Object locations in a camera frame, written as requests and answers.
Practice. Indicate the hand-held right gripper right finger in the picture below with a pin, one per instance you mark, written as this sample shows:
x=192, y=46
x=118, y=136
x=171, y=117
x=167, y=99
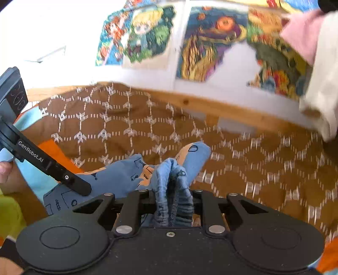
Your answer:
x=208, y=207

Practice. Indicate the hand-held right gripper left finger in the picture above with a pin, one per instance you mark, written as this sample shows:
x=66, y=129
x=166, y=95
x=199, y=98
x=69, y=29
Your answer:
x=137, y=205

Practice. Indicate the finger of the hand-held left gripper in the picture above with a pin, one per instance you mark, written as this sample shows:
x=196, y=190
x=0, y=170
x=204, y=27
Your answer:
x=78, y=185

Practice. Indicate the blue pants with orange print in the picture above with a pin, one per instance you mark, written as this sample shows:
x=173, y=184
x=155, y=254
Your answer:
x=124, y=174

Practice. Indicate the person's left hand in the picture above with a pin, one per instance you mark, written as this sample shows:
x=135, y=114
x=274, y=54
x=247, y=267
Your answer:
x=5, y=172

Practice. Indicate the light blue cloth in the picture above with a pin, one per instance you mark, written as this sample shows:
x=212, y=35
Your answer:
x=34, y=169

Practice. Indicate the orange cloth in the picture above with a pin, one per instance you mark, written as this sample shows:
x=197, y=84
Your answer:
x=56, y=153

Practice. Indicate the brown printed blanket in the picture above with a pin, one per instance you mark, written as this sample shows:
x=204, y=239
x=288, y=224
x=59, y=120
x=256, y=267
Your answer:
x=237, y=164

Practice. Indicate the yellow green cloth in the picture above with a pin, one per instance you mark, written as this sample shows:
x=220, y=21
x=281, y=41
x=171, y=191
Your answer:
x=10, y=211

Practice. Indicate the cream cloth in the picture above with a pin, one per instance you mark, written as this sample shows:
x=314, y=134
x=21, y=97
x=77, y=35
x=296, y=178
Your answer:
x=323, y=79

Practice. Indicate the pink cloth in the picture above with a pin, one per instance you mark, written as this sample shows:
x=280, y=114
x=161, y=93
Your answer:
x=303, y=34

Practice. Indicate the wooden bed frame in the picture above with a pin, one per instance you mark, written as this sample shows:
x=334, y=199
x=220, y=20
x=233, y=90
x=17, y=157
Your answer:
x=206, y=105

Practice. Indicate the green cartoon wall poster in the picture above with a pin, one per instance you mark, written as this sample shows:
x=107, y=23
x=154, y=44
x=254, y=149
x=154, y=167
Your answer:
x=137, y=34

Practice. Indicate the yellow swirl wall poster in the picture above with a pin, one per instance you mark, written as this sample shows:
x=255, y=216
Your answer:
x=208, y=45

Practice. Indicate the colourful wall poster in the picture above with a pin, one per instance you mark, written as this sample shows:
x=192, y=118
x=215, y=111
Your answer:
x=280, y=60

